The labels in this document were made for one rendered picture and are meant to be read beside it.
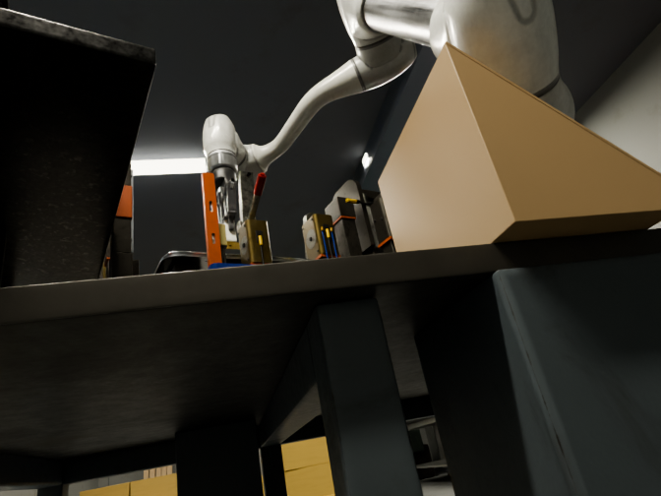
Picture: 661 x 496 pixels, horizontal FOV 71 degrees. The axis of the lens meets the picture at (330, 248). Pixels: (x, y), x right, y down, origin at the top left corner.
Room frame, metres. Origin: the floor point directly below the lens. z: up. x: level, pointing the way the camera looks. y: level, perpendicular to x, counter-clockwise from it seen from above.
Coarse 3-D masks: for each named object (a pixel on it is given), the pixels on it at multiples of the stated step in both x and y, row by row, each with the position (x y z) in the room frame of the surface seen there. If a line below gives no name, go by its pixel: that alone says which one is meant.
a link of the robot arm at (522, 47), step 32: (352, 0) 0.83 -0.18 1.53; (384, 0) 0.76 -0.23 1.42; (416, 0) 0.67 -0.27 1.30; (448, 0) 0.53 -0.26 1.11; (480, 0) 0.50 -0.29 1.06; (512, 0) 0.49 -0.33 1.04; (544, 0) 0.51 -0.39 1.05; (352, 32) 0.92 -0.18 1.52; (384, 32) 0.84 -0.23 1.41; (416, 32) 0.70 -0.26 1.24; (448, 32) 0.58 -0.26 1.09; (480, 32) 0.53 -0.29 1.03; (512, 32) 0.53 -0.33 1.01; (544, 32) 0.54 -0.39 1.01; (512, 64) 0.57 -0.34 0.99; (544, 64) 0.58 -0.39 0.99
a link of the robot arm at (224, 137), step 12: (216, 120) 1.12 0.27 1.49; (228, 120) 1.14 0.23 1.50; (204, 132) 1.13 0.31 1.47; (216, 132) 1.11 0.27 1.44; (228, 132) 1.13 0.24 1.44; (204, 144) 1.14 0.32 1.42; (216, 144) 1.12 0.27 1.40; (228, 144) 1.13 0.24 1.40; (240, 144) 1.19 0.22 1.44; (240, 156) 1.21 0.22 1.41
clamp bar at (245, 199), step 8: (240, 176) 1.01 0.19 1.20; (248, 176) 1.02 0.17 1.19; (240, 184) 1.02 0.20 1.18; (248, 184) 1.03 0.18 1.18; (240, 192) 1.02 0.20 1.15; (248, 192) 1.03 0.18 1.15; (240, 200) 1.03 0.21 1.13; (248, 200) 1.03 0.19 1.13; (240, 208) 1.03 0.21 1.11; (248, 208) 1.03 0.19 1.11; (240, 216) 1.04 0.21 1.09
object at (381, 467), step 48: (336, 336) 0.53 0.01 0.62; (384, 336) 0.55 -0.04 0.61; (288, 384) 0.86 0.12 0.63; (336, 384) 0.53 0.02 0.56; (384, 384) 0.55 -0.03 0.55; (192, 432) 1.59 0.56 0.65; (240, 432) 1.63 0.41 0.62; (288, 432) 1.40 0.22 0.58; (336, 432) 0.53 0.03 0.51; (384, 432) 0.54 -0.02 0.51; (0, 480) 1.26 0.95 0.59; (48, 480) 1.61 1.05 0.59; (192, 480) 1.58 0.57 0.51; (240, 480) 1.62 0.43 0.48; (336, 480) 0.58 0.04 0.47; (384, 480) 0.54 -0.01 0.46
